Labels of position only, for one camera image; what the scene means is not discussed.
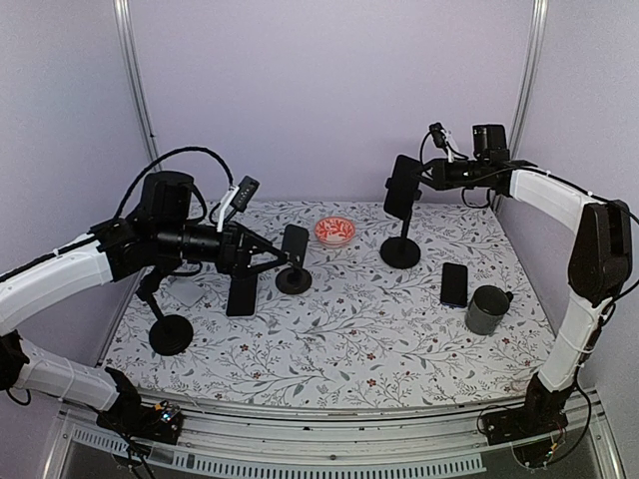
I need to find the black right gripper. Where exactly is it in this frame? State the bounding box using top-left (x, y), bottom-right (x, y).
top-left (412, 157), bottom-right (489, 190)

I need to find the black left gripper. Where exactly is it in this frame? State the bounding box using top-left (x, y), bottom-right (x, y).
top-left (156, 220), bottom-right (288, 278)

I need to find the tall black clamp phone stand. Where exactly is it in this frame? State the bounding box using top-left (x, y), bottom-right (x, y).
top-left (378, 177), bottom-right (422, 269)

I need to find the black phone with white edge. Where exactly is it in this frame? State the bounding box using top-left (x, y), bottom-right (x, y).
top-left (226, 275), bottom-right (258, 317)

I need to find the small round base phone stand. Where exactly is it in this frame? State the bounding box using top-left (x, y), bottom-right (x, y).
top-left (275, 224), bottom-right (314, 295)

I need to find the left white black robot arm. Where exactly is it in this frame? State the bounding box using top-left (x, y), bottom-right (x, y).
top-left (1, 171), bottom-right (291, 444)

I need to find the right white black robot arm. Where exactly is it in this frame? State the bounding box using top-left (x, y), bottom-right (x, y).
top-left (412, 123), bottom-right (635, 445)

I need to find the white flat phone stand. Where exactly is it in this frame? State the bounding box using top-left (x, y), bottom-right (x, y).
top-left (167, 280), bottom-right (206, 307)

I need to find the black gooseneck stand round base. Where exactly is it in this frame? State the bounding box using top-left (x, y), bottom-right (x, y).
top-left (136, 268), bottom-right (195, 356)

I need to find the red white patterned bowl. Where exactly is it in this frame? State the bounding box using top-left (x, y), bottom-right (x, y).
top-left (314, 217), bottom-right (355, 247)

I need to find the floral patterned tablecloth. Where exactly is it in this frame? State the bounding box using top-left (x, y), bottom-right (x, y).
top-left (105, 202), bottom-right (554, 409)

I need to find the dark grey mug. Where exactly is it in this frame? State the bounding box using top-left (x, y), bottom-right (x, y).
top-left (465, 285), bottom-right (513, 336)

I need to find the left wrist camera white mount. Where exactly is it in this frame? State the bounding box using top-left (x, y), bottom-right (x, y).
top-left (216, 176), bottom-right (260, 233)

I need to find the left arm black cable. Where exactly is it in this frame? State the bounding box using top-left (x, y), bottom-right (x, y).
top-left (112, 146), bottom-right (236, 221)

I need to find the aluminium front rail base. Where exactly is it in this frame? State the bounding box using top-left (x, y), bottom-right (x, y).
top-left (42, 390), bottom-right (631, 478)

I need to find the right aluminium frame post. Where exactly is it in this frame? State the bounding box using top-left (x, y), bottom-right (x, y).
top-left (489, 0), bottom-right (549, 210)

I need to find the aluminium frame post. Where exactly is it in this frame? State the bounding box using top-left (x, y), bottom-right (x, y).
top-left (113, 0), bottom-right (160, 164)
top-left (489, 0), bottom-right (549, 210)

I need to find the left aluminium frame post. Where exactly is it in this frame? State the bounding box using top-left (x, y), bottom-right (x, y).
top-left (113, 0), bottom-right (160, 164)

